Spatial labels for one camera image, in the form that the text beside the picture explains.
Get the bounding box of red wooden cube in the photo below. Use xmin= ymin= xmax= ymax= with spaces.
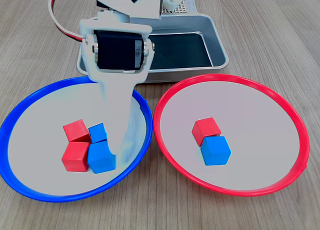
xmin=62 ymin=119 xmax=91 ymax=143
xmin=191 ymin=117 xmax=223 ymax=148
xmin=61 ymin=141 xmax=91 ymax=173

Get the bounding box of blue wooden cube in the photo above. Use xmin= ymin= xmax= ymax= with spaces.
xmin=88 ymin=122 xmax=108 ymax=145
xmin=200 ymin=136 xmax=232 ymax=167
xmin=86 ymin=140 xmax=117 ymax=175

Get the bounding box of black mat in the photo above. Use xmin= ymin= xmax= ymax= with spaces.
xmin=148 ymin=32 xmax=213 ymax=70

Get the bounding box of steel tray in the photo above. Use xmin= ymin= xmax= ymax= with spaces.
xmin=76 ymin=13 xmax=230 ymax=84

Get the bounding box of blue-rimmed white plate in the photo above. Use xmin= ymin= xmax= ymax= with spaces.
xmin=0 ymin=76 xmax=154 ymax=203

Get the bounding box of red-rimmed white plate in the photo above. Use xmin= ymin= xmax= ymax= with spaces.
xmin=152 ymin=73 xmax=311 ymax=198

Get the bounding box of red white black cable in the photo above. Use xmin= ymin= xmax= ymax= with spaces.
xmin=47 ymin=0 xmax=87 ymax=43

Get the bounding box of pale perforated base plate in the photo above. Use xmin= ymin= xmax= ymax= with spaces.
xmin=161 ymin=0 xmax=189 ymax=15

